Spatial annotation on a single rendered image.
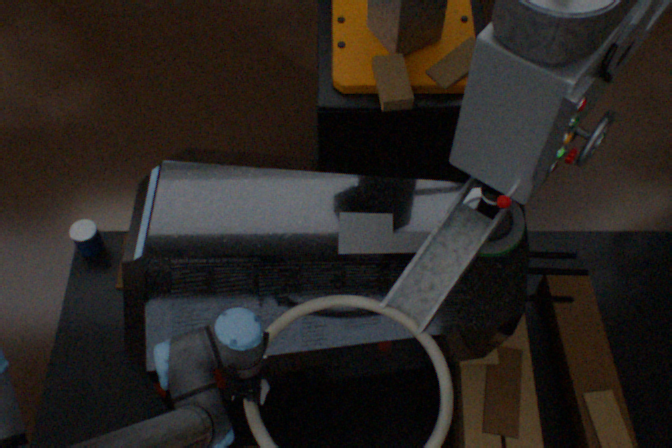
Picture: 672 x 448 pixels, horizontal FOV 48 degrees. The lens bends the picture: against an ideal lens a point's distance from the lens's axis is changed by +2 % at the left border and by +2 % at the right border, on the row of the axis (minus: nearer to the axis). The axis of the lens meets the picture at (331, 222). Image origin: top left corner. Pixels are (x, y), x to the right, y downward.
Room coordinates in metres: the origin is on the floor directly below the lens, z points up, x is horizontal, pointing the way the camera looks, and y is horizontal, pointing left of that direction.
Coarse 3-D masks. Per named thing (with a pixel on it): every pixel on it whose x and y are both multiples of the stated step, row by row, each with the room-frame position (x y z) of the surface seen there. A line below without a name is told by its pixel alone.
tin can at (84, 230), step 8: (80, 224) 1.55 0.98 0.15; (88, 224) 1.55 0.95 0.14; (72, 232) 1.51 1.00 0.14; (80, 232) 1.51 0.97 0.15; (88, 232) 1.51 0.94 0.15; (96, 232) 1.52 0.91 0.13; (80, 240) 1.48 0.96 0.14; (88, 240) 1.48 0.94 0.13; (96, 240) 1.50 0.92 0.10; (80, 248) 1.48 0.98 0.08; (88, 248) 1.47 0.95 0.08; (96, 248) 1.49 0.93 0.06; (88, 256) 1.47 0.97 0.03
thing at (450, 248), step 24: (456, 216) 1.05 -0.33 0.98; (480, 216) 1.04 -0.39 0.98; (504, 216) 1.03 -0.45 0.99; (432, 240) 0.97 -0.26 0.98; (456, 240) 0.98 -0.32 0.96; (480, 240) 0.95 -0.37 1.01; (408, 264) 0.91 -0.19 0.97; (432, 264) 0.92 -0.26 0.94; (456, 264) 0.92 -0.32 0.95; (408, 288) 0.87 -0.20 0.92; (432, 288) 0.86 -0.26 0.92; (408, 312) 0.81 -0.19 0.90; (432, 312) 0.78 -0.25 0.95
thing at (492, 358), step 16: (496, 352) 0.96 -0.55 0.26; (512, 352) 0.97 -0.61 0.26; (496, 368) 0.91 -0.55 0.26; (512, 368) 0.91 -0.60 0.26; (496, 384) 0.85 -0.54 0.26; (512, 384) 0.86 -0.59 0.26; (496, 400) 0.80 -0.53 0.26; (512, 400) 0.80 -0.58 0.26; (496, 416) 0.75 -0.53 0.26; (512, 416) 0.75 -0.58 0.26; (496, 432) 0.70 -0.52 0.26; (512, 432) 0.70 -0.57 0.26
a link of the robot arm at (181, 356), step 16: (192, 336) 0.60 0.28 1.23; (208, 336) 0.59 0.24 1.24; (160, 352) 0.56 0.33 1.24; (176, 352) 0.56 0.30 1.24; (192, 352) 0.56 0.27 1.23; (208, 352) 0.56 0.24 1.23; (160, 368) 0.53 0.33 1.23; (176, 368) 0.53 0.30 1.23; (192, 368) 0.53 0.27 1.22; (208, 368) 0.54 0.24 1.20; (176, 384) 0.51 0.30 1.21; (192, 384) 0.50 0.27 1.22; (208, 384) 0.51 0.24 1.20
